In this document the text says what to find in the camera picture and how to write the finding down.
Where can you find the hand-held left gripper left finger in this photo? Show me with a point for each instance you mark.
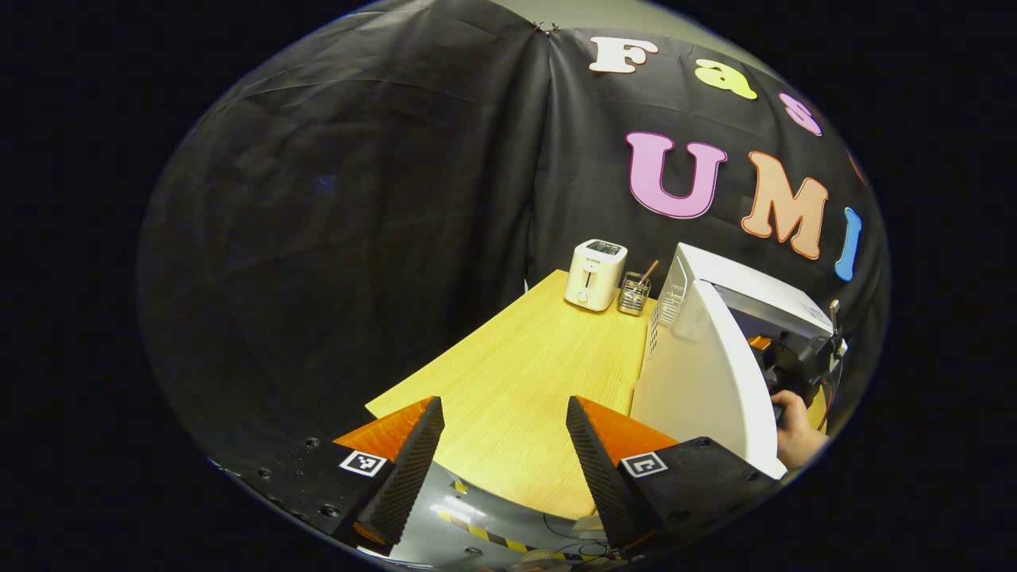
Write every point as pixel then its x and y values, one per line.
pixel 413 477

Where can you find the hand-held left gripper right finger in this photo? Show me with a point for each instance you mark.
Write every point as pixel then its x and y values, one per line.
pixel 604 477

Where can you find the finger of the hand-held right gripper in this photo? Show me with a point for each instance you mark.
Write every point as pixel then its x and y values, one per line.
pixel 759 343

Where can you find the white microwave oven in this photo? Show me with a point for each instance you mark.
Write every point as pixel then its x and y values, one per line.
pixel 699 381

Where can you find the brown wooden stick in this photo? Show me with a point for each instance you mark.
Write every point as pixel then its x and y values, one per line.
pixel 650 272

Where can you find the white toaster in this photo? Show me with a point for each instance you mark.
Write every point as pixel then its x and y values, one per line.
pixel 594 274

